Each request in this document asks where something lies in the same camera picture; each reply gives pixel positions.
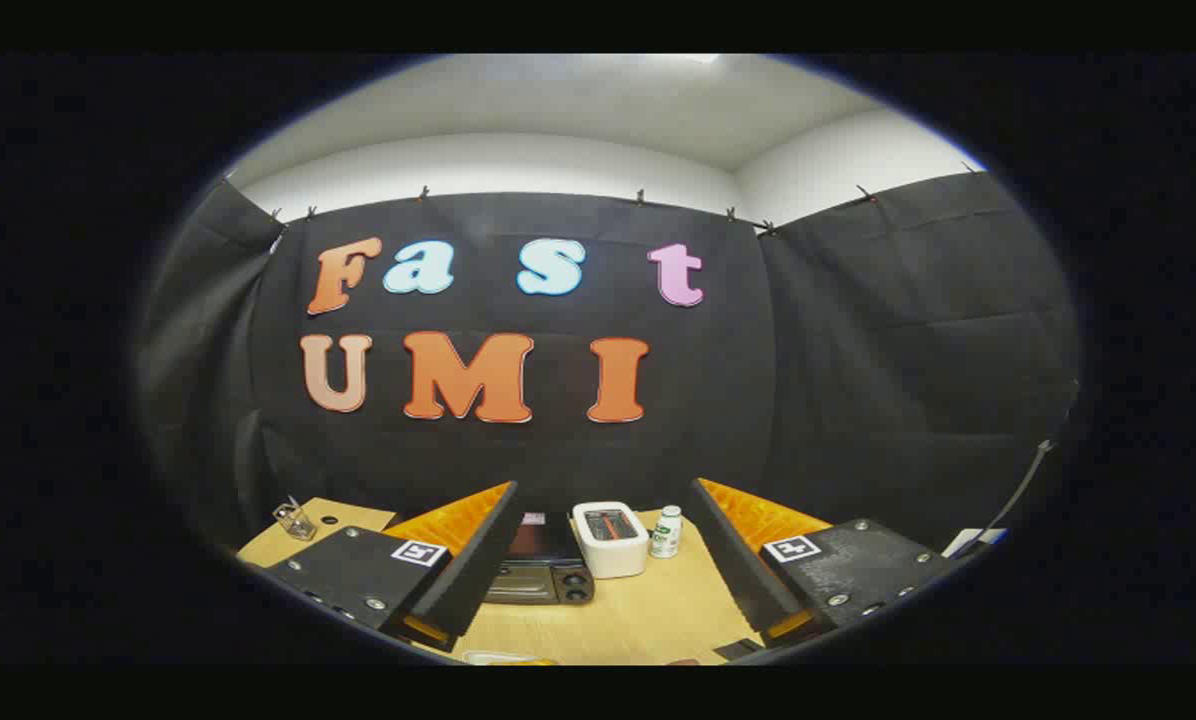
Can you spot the small white green-label bottle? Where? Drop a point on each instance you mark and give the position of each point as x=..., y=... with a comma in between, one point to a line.
x=666, y=535

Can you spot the black toaster oven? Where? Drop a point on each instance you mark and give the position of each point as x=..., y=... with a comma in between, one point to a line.
x=543, y=560

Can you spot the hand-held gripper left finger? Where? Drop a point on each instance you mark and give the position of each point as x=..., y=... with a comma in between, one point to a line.
x=478, y=560

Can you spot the small black flat piece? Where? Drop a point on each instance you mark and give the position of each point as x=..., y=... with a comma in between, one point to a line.
x=738, y=650

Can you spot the translucent white food plate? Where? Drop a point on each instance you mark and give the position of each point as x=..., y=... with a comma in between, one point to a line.
x=503, y=658

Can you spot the white paper sheet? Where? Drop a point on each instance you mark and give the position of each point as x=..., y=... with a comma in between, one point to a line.
x=973, y=542

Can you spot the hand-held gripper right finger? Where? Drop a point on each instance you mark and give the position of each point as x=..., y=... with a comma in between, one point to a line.
x=728, y=560

